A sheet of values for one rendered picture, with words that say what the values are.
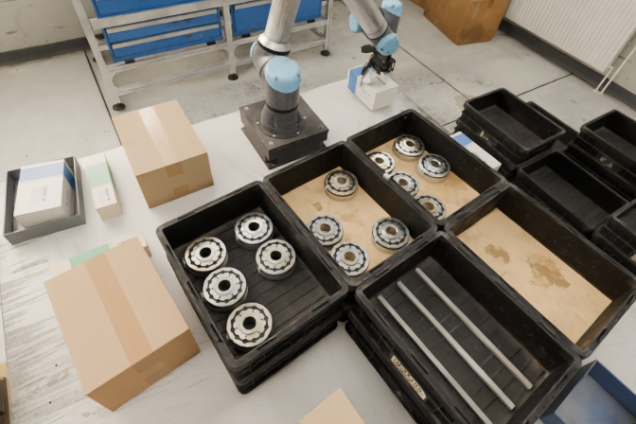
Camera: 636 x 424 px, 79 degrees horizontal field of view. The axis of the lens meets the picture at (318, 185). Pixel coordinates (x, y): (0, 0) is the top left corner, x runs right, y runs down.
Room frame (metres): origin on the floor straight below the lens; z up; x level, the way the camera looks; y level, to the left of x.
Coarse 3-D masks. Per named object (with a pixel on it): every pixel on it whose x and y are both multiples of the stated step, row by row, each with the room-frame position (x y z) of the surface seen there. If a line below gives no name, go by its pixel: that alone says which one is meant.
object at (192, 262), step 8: (200, 240) 0.52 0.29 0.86; (208, 240) 0.53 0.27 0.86; (216, 240) 0.53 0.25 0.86; (192, 248) 0.50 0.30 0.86; (216, 248) 0.50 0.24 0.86; (224, 248) 0.51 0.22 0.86; (192, 256) 0.47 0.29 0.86; (216, 256) 0.48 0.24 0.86; (224, 256) 0.48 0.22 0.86; (192, 264) 0.45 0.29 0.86; (200, 264) 0.45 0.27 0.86; (208, 264) 0.46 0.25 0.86; (216, 264) 0.46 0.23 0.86; (200, 272) 0.44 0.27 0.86
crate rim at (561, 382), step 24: (432, 240) 0.55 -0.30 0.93; (480, 264) 0.50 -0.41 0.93; (360, 288) 0.40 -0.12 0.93; (504, 288) 0.44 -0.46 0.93; (528, 312) 0.39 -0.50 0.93; (552, 336) 0.34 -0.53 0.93; (408, 360) 0.26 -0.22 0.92; (576, 360) 0.29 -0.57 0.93; (432, 384) 0.22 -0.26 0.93; (456, 408) 0.18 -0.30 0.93
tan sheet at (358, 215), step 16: (320, 176) 0.82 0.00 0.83; (288, 192) 0.74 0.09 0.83; (304, 192) 0.75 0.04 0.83; (320, 192) 0.75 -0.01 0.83; (304, 208) 0.68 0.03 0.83; (320, 208) 0.69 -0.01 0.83; (336, 208) 0.70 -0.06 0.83; (352, 208) 0.70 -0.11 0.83; (368, 208) 0.71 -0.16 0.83; (352, 224) 0.65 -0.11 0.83; (368, 224) 0.65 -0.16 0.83; (352, 240) 0.59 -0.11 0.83; (368, 240) 0.60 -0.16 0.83; (384, 256) 0.55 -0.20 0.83
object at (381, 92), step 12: (348, 72) 1.48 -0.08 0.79; (360, 72) 1.46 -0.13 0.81; (348, 84) 1.47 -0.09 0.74; (372, 84) 1.38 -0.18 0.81; (384, 84) 1.39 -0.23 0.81; (396, 84) 1.40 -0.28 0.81; (360, 96) 1.40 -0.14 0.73; (372, 96) 1.34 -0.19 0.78; (384, 96) 1.35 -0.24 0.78; (396, 96) 1.39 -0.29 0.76; (372, 108) 1.33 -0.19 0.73
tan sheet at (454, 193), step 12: (384, 144) 1.00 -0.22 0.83; (396, 156) 0.94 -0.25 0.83; (396, 168) 0.89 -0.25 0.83; (408, 168) 0.89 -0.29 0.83; (420, 180) 0.85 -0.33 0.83; (456, 180) 0.86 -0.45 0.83; (420, 192) 0.80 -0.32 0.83; (432, 192) 0.80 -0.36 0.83; (444, 192) 0.81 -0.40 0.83; (456, 192) 0.81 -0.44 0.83; (468, 192) 0.82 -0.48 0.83; (456, 204) 0.76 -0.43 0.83
